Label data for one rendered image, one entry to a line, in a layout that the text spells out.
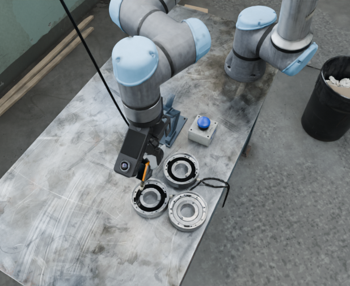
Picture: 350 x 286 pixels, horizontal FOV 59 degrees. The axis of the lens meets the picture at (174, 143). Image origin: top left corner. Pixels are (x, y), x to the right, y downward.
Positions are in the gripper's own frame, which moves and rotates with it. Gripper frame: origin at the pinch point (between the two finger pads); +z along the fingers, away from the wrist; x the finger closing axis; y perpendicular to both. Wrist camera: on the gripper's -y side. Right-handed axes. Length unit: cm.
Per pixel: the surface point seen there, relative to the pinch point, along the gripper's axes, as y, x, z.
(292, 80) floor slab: 148, -28, 94
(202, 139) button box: 20.1, -7.2, 10.6
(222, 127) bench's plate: 29.1, -10.5, 13.3
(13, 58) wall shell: 69, 154, 79
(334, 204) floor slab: 65, -73, 93
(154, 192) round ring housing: -1.7, -2.2, 10.9
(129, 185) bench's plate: -2.0, 5.9, 13.1
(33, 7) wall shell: 101, 154, 60
